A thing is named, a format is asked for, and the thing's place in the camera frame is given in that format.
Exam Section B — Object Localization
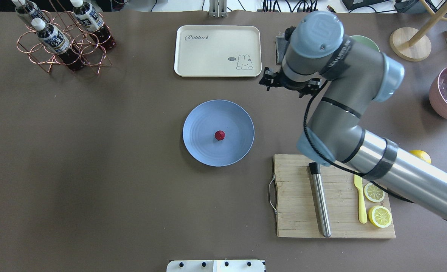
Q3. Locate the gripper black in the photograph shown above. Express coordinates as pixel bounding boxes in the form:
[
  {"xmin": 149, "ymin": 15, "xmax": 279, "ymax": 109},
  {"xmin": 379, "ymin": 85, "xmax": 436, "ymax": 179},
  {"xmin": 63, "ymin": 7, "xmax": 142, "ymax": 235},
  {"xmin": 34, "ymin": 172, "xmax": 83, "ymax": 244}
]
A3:
[{"xmin": 259, "ymin": 67, "xmax": 322, "ymax": 98}]

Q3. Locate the red strawberry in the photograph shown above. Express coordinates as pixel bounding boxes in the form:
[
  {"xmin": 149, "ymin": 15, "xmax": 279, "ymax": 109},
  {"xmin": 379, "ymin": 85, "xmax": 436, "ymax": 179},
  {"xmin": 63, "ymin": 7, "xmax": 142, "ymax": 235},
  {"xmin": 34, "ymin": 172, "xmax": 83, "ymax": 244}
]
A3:
[{"xmin": 214, "ymin": 130, "xmax": 226, "ymax": 141}]

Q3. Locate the blue plate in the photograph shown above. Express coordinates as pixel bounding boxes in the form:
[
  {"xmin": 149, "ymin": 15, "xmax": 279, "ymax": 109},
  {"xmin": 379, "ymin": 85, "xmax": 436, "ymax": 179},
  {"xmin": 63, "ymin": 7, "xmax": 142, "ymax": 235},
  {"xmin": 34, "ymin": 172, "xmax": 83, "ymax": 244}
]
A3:
[{"xmin": 182, "ymin": 100, "xmax": 255, "ymax": 167}]

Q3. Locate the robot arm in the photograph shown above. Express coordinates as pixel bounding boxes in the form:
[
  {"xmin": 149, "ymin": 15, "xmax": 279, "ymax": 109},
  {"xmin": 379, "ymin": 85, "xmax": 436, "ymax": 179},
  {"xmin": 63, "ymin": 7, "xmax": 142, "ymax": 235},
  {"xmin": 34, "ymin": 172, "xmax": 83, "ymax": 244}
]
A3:
[{"xmin": 260, "ymin": 11, "xmax": 447, "ymax": 221}]

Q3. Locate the grey folded cloth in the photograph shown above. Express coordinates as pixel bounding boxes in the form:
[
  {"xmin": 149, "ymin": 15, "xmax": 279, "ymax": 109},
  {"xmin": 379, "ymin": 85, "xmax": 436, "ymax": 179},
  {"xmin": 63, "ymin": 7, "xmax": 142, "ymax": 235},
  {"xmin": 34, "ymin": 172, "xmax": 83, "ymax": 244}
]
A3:
[{"xmin": 275, "ymin": 34, "xmax": 289, "ymax": 64}]

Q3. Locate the cream rabbit tray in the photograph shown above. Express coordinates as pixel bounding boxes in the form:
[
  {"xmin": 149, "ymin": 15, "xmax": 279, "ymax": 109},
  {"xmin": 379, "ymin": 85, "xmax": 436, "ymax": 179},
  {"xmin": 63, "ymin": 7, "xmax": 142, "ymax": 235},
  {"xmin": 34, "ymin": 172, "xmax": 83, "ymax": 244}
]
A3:
[{"xmin": 174, "ymin": 25, "xmax": 262, "ymax": 77}]

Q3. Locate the steel muddler black tip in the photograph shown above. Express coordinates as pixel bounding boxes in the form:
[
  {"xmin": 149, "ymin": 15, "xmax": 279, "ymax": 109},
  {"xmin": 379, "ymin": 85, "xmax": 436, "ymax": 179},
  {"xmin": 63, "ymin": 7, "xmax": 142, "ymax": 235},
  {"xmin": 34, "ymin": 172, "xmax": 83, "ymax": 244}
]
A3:
[{"xmin": 308, "ymin": 162, "xmax": 332, "ymax": 238}]

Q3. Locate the green bowl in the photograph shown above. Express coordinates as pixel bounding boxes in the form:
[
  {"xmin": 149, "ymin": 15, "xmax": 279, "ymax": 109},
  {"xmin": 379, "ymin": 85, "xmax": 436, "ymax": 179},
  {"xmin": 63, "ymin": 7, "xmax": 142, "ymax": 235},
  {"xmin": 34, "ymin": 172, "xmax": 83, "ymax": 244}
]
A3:
[{"xmin": 350, "ymin": 36, "xmax": 380, "ymax": 52}]

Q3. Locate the yellow plastic knife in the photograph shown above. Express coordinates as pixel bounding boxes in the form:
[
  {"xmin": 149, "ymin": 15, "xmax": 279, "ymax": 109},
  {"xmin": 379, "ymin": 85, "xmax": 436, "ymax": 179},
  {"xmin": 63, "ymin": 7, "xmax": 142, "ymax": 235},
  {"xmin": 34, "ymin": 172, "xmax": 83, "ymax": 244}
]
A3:
[{"xmin": 354, "ymin": 175, "xmax": 368, "ymax": 224}]

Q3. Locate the wooden cutting board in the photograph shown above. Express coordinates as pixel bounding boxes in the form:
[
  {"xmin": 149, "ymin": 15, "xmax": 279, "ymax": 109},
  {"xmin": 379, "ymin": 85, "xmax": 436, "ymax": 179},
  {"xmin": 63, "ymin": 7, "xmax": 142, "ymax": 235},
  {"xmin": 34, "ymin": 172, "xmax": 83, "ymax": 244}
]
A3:
[{"xmin": 273, "ymin": 154, "xmax": 395, "ymax": 239}]

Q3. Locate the wooden cup stand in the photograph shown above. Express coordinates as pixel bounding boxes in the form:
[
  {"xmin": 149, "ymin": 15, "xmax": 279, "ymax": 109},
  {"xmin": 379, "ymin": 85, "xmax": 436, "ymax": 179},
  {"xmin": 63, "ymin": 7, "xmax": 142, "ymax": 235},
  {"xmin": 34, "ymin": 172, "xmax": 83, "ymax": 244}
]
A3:
[{"xmin": 389, "ymin": 0, "xmax": 447, "ymax": 62}]

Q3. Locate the thin lemon slice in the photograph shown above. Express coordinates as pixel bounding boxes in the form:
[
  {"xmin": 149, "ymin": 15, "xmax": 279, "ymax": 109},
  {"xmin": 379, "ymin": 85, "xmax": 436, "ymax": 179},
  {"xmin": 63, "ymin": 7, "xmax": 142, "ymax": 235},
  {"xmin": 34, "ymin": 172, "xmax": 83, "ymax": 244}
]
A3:
[{"xmin": 363, "ymin": 182, "xmax": 386, "ymax": 203}]

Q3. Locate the yellow lemon near lime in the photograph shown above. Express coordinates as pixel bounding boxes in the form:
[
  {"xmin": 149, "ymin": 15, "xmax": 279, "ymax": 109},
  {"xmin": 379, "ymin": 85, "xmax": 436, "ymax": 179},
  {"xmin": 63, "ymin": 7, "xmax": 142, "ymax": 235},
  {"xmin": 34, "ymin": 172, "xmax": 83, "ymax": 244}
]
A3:
[{"xmin": 409, "ymin": 150, "xmax": 431, "ymax": 164}]

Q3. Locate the pink bowl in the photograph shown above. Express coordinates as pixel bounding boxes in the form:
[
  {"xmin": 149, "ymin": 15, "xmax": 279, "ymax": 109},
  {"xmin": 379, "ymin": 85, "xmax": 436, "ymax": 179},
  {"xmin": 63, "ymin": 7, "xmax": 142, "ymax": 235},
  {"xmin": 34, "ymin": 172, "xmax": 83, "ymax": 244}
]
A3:
[{"xmin": 429, "ymin": 67, "xmax": 447, "ymax": 119}]

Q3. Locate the thick lemon half slice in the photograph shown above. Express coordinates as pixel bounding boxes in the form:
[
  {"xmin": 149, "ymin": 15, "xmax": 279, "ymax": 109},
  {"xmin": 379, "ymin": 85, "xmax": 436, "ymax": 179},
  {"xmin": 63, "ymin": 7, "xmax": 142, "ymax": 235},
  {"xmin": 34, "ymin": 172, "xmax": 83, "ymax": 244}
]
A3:
[{"xmin": 368, "ymin": 206, "xmax": 393, "ymax": 228}]

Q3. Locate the dark drink bottle upper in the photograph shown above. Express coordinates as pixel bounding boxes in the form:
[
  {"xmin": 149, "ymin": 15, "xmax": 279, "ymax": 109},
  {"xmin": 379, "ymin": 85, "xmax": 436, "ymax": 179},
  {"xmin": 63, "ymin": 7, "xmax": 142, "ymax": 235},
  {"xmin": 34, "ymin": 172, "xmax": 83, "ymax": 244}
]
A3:
[{"xmin": 71, "ymin": 0, "xmax": 116, "ymax": 51}]

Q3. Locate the dark drink bottle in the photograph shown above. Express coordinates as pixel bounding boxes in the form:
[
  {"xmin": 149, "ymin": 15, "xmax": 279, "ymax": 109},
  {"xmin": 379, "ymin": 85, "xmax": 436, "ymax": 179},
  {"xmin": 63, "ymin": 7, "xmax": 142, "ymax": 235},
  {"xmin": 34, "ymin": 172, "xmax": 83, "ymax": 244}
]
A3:
[
  {"xmin": 71, "ymin": 0, "xmax": 116, "ymax": 51},
  {"xmin": 12, "ymin": 0, "xmax": 50, "ymax": 28},
  {"xmin": 31, "ymin": 18, "xmax": 85, "ymax": 71}
]

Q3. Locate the dark drink bottle middle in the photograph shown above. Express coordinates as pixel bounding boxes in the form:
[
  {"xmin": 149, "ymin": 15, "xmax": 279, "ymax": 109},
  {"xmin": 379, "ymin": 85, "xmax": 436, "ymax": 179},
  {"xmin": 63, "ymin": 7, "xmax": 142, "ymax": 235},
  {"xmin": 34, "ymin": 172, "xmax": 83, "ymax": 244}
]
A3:
[{"xmin": 31, "ymin": 18, "xmax": 85, "ymax": 71}]

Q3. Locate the dark drink bottle outer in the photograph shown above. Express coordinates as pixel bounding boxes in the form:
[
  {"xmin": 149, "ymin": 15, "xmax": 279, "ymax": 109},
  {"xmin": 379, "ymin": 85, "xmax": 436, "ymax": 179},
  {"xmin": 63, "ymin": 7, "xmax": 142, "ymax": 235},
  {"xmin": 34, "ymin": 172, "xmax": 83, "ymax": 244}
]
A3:
[{"xmin": 12, "ymin": 0, "xmax": 50, "ymax": 28}]

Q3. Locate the aluminium frame post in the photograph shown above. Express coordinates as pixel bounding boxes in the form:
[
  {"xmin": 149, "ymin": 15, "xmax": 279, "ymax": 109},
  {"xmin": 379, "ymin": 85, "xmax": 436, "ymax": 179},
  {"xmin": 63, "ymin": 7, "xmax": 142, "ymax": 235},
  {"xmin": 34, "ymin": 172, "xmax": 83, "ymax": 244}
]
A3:
[{"xmin": 208, "ymin": 0, "xmax": 227, "ymax": 18}]

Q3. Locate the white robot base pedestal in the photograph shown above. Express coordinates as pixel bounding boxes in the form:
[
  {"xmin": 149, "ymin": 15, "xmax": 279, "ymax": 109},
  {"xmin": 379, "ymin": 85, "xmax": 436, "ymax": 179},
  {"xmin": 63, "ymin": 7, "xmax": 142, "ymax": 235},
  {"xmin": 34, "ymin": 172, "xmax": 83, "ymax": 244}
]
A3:
[{"xmin": 166, "ymin": 259, "xmax": 266, "ymax": 272}]

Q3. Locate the copper wire bottle rack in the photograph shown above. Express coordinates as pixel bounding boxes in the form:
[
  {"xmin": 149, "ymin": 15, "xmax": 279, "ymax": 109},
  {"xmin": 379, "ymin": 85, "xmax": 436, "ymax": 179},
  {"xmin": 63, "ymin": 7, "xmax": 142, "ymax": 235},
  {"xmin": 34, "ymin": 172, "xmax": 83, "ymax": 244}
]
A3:
[{"xmin": 13, "ymin": 0, "xmax": 116, "ymax": 74}]

